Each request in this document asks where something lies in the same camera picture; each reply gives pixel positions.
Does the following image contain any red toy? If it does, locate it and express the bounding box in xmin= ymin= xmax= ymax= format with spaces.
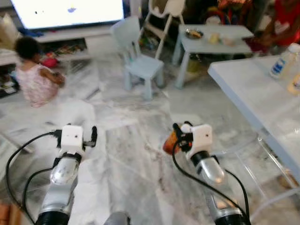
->
xmin=41 ymin=56 xmax=60 ymax=69

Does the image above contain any white round bowl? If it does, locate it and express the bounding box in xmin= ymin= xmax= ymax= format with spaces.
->
xmin=206 ymin=15 xmax=222 ymax=25

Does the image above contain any person in red clothes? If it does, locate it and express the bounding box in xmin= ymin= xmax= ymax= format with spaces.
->
xmin=253 ymin=0 xmax=300 ymax=53

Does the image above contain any small pale bowl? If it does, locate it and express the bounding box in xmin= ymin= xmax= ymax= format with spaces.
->
xmin=221 ymin=37 xmax=236 ymax=46

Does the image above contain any yellow cup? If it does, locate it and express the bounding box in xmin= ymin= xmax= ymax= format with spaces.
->
xmin=208 ymin=33 xmax=220 ymax=45

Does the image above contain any light blue kids table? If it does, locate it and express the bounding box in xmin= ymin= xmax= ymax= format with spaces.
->
xmin=172 ymin=24 xmax=255 ymax=90

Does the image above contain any orange juice bottle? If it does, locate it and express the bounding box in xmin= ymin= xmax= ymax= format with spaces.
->
xmin=162 ymin=131 xmax=180 ymax=156

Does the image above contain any large white table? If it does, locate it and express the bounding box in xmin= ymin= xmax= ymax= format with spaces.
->
xmin=208 ymin=55 xmax=300 ymax=181

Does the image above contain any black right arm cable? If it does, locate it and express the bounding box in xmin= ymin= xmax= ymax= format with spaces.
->
xmin=171 ymin=138 xmax=251 ymax=223

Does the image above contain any light blue child chair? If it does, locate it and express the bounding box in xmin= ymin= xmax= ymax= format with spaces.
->
xmin=111 ymin=16 xmax=165 ymax=100

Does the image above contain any yellow green bin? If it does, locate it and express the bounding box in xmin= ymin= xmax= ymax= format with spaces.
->
xmin=187 ymin=53 xmax=203 ymax=74

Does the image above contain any plate with food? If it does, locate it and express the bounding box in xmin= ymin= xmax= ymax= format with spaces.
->
xmin=185 ymin=29 xmax=205 ymax=40

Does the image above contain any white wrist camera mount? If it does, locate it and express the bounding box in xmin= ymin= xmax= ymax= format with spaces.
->
xmin=180 ymin=123 xmax=214 ymax=158
xmin=60 ymin=124 xmax=85 ymax=156

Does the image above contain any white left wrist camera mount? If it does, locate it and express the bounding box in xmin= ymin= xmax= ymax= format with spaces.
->
xmin=60 ymin=124 xmax=85 ymax=156

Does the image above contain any grey robot leg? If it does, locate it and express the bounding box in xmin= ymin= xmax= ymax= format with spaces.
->
xmin=103 ymin=211 xmax=132 ymax=225

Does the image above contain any white bottle with blue label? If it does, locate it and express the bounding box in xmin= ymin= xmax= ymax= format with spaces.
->
xmin=270 ymin=43 xmax=300 ymax=79

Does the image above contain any transparent plastic chair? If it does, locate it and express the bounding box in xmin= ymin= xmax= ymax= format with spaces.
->
xmin=220 ymin=134 xmax=300 ymax=223

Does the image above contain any white wooden high chair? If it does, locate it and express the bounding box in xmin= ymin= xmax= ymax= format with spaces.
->
xmin=140 ymin=0 xmax=186 ymax=60

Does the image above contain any white low TV bench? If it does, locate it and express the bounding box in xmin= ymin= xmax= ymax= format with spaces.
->
xmin=0 ymin=26 xmax=115 ymax=66

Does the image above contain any short black left arm cable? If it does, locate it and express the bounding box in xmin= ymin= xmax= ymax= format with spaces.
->
xmin=22 ymin=166 xmax=57 ymax=225

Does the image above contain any flat screen television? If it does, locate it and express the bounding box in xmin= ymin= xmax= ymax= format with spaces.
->
xmin=9 ymin=0 xmax=126 ymax=30

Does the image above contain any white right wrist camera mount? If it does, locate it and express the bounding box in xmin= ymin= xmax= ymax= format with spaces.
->
xmin=180 ymin=123 xmax=214 ymax=158

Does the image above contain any child in pink dress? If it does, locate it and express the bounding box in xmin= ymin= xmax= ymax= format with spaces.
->
xmin=13 ymin=37 xmax=66 ymax=108

